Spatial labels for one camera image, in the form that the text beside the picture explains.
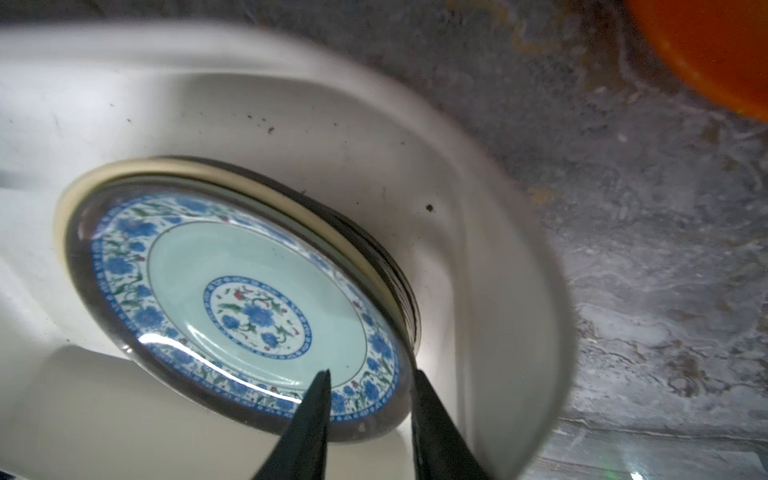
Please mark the cream plastic bin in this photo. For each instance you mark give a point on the cream plastic bin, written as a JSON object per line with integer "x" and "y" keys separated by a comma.
{"x": 497, "y": 337}

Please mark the orange plate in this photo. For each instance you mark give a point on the orange plate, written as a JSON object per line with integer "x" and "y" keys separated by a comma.
{"x": 719, "y": 48}

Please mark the cream floral plate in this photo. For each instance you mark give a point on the cream floral plate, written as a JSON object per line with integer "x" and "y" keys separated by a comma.
{"x": 240, "y": 180}

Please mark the teal patterned plate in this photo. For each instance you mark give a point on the teal patterned plate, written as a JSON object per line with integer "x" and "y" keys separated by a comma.
{"x": 233, "y": 306}

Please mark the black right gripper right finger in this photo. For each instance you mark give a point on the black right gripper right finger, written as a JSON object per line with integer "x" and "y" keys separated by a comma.
{"x": 439, "y": 450}

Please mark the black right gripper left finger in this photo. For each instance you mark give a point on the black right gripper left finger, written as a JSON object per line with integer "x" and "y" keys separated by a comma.
{"x": 301, "y": 452}

